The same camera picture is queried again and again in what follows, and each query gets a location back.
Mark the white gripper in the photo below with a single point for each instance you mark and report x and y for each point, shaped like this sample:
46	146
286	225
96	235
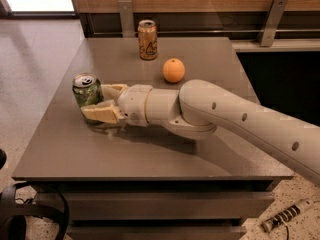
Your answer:
132	104

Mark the green soda can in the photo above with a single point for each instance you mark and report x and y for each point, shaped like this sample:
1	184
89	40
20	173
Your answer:
87	89

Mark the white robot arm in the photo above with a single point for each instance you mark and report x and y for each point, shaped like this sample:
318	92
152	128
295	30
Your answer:
199	107

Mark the orange soda can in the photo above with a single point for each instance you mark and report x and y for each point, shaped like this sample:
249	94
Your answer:
147	39

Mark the orange fruit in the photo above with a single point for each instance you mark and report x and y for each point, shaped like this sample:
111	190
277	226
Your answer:
173	70

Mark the grey drawer cabinet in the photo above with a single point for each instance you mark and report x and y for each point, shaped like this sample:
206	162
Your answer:
145	183

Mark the black round object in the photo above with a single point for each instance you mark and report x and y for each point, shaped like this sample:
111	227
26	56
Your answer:
3	158

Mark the left metal bracket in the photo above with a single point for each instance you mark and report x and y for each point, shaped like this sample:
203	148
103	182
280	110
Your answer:
126	18

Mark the metal bracket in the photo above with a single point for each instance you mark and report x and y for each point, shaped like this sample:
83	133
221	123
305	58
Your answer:
126	18
267	35

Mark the right metal bracket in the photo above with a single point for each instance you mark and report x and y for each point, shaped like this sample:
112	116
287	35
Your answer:
267	35

